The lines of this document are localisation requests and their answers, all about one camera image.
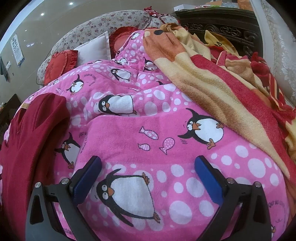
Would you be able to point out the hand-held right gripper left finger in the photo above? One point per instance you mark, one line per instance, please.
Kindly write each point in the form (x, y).
(87, 178)

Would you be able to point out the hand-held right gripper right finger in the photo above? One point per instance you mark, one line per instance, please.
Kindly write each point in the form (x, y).
(208, 178)

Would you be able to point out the dark red knit garment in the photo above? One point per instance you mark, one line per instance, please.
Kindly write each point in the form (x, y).
(30, 139)

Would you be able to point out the pink penguin print blanket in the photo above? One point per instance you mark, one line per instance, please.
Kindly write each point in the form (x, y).
(148, 115)

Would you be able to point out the orange yellow plush blanket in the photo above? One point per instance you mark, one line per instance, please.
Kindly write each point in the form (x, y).
(208, 76)

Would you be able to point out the dark wooden table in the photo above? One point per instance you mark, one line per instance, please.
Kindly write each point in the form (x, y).
(11, 102)

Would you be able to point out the red striped cloth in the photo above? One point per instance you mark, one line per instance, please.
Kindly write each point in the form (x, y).
(275, 88)

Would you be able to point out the red heart cushion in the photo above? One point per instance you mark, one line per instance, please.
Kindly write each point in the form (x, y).
(57, 64)
(120, 37)

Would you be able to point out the white pillow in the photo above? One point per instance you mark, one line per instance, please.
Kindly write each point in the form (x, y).
(94, 51)

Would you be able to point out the dark hanging cloth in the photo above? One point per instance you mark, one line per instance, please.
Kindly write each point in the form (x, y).
(3, 68)

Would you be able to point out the white brocade upholstery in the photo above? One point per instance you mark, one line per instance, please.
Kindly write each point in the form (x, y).
(282, 46)

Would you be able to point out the floral fabric headboard cushion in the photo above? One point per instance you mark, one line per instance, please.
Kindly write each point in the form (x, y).
(97, 25)

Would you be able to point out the dark carved wooden cabinet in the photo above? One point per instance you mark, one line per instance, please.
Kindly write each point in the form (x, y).
(231, 23)

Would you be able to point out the wall calendar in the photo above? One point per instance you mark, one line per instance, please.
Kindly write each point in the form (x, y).
(17, 49)

